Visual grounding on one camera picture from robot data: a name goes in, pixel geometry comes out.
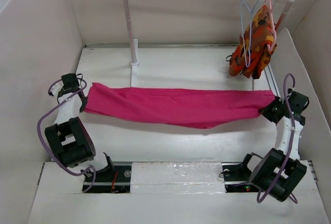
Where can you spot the orange camouflage shorts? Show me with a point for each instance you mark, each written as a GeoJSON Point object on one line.
{"type": "Point", "coordinates": [252, 56]}

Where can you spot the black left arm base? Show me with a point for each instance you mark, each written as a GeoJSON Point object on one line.
{"type": "Point", "coordinates": [115, 178]}

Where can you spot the aluminium table edge rail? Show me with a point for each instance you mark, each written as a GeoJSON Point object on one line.
{"type": "Point", "coordinates": [272, 81]}

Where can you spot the pink plastic hanger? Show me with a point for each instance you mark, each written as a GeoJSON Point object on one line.
{"type": "Point", "coordinates": [271, 47]}

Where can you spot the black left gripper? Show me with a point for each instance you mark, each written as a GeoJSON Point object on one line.
{"type": "Point", "coordinates": [83, 105]}

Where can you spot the pink trousers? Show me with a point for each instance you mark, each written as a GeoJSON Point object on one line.
{"type": "Point", "coordinates": [194, 108]}

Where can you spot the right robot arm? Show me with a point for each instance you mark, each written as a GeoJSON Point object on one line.
{"type": "Point", "coordinates": [280, 171]}

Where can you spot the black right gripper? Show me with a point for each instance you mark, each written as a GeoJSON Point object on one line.
{"type": "Point", "coordinates": [267, 111]}

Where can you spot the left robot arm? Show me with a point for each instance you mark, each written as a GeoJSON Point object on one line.
{"type": "Point", "coordinates": [68, 139]}

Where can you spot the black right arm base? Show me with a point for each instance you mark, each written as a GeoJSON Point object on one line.
{"type": "Point", "coordinates": [236, 174]}

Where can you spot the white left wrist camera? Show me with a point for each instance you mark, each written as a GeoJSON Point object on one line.
{"type": "Point", "coordinates": [54, 89]}

